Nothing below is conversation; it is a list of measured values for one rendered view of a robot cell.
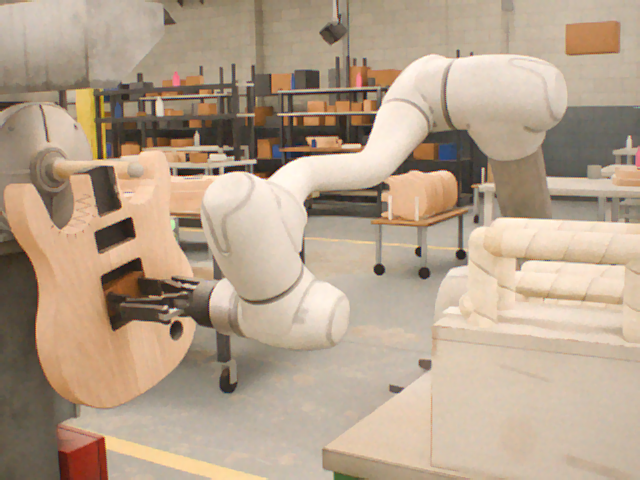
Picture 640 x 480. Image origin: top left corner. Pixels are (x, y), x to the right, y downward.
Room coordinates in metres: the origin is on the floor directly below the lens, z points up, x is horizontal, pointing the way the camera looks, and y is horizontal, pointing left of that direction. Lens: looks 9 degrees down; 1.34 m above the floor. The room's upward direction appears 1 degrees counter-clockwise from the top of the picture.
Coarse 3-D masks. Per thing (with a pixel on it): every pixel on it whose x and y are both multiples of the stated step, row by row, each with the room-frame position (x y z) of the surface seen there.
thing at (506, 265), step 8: (504, 264) 0.92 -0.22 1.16; (512, 264) 0.92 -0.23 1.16; (504, 272) 0.92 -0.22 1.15; (512, 272) 0.92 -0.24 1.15; (504, 280) 0.92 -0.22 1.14; (512, 280) 0.92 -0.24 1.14; (504, 288) 0.92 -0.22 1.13; (512, 288) 0.92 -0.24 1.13; (504, 296) 0.92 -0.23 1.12; (512, 296) 0.92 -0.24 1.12; (504, 304) 0.92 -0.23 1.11; (512, 304) 0.92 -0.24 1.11
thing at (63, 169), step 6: (60, 162) 1.44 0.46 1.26; (66, 162) 1.44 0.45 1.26; (72, 162) 1.43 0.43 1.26; (78, 162) 1.42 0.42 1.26; (84, 162) 1.41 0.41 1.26; (90, 162) 1.40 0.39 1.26; (96, 162) 1.40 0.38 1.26; (102, 162) 1.39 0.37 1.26; (108, 162) 1.38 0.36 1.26; (114, 162) 1.37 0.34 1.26; (120, 162) 1.37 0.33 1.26; (126, 162) 1.36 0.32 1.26; (132, 162) 1.36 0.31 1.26; (60, 168) 1.43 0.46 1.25; (66, 168) 1.42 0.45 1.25; (72, 168) 1.42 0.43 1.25; (78, 168) 1.41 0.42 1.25; (120, 168) 1.35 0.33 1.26; (126, 168) 1.35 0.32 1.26; (60, 174) 1.44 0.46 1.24; (66, 174) 1.43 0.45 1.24; (120, 174) 1.36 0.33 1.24; (126, 174) 1.35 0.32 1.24
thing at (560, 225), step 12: (516, 228) 0.91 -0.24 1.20; (528, 228) 0.90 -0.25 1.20; (540, 228) 0.90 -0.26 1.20; (552, 228) 0.89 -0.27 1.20; (564, 228) 0.89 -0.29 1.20; (576, 228) 0.88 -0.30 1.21; (588, 228) 0.87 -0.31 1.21; (600, 228) 0.87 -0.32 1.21; (612, 228) 0.86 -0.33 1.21; (624, 228) 0.86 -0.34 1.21; (636, 228) 0.85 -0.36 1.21
